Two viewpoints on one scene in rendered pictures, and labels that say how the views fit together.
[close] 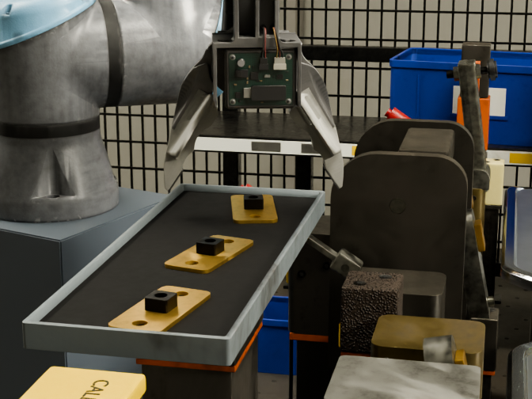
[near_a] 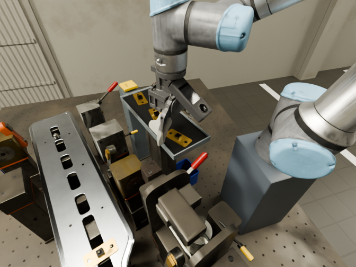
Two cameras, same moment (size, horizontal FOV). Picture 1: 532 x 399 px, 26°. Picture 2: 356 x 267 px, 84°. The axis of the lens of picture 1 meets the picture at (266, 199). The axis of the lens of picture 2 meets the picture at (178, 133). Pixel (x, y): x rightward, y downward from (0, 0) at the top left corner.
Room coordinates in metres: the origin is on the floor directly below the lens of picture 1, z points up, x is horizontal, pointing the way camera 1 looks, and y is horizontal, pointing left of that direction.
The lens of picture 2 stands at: (1.27, -0.30, 1.58)
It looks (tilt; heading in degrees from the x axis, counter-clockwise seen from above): 43 degrees down; 133
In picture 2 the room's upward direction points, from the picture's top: straight up
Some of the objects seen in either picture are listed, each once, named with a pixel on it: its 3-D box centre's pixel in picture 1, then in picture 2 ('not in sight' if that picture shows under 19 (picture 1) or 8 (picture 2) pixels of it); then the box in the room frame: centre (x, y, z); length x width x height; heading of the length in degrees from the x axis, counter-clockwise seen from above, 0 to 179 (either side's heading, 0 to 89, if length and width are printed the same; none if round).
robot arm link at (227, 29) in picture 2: not in sight; (221, 25); (1.05, 0.06, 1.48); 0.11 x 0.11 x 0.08; 18
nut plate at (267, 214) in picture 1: (253, 203); (178, 136); (0.98, 0.01, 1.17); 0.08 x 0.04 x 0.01; 3
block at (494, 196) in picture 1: (484, 283); not in sight; (1.57, -0.32, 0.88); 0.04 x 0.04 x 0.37; 78
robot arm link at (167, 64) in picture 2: not in sight; (169, 59); (0.96, 0.01, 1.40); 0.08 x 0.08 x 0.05
